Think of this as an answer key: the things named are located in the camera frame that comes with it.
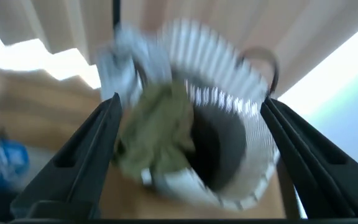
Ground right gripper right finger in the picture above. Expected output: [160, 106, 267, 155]
[260, 96, 358, 218]

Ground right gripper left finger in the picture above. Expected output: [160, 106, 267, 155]
[10, 92, 123, 220]

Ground green printed shirt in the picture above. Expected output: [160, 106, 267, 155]
[112, 82, 195, 184]

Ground white laundry basket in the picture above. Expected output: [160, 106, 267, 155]
[98, 18, 281, 212]

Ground black clothes rack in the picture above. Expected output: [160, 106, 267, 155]
[112, 0, 121, 30]

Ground pale grey garment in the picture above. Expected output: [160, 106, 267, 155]
[96, 24, 173, 106]

